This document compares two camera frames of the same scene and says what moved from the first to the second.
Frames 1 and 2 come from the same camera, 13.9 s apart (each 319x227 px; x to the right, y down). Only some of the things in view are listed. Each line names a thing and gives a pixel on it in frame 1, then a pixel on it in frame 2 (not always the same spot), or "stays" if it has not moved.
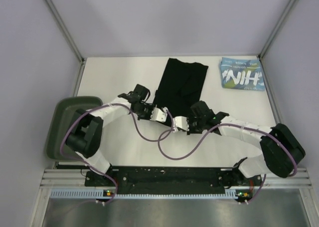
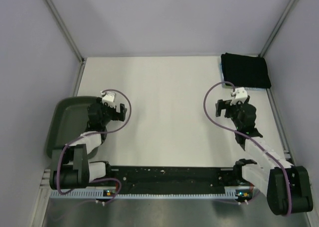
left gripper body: x=144 y=111 → x=109 y=113
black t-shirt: x=179 y=88 → x=244 y=71
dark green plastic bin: x=66 y=110 stays
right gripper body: x=195 y=125 → x=238 y=123
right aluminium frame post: x=288 y=8 stays
